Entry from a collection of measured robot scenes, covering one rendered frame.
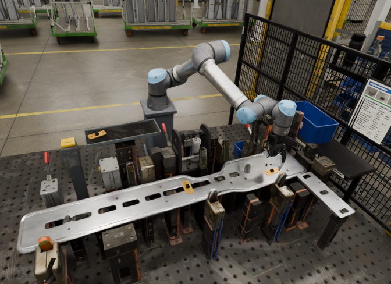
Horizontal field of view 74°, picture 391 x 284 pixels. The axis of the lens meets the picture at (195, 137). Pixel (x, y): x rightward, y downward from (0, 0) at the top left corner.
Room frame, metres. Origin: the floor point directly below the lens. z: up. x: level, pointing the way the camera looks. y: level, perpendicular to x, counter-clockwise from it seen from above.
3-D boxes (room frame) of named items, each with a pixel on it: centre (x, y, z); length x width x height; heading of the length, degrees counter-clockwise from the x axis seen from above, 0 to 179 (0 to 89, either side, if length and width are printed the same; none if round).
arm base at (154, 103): (1.51, 0.26, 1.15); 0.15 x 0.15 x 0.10
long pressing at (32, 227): (0.87, 0.04, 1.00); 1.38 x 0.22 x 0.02; 115
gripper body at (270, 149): (1.03, -0.39, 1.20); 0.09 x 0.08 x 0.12; 115
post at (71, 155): (0.98, 0.61, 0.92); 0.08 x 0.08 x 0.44; 25
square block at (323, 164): (1.09, -0.70, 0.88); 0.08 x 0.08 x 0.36; 25
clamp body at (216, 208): (0.75, -0.11, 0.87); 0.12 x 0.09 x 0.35; 25
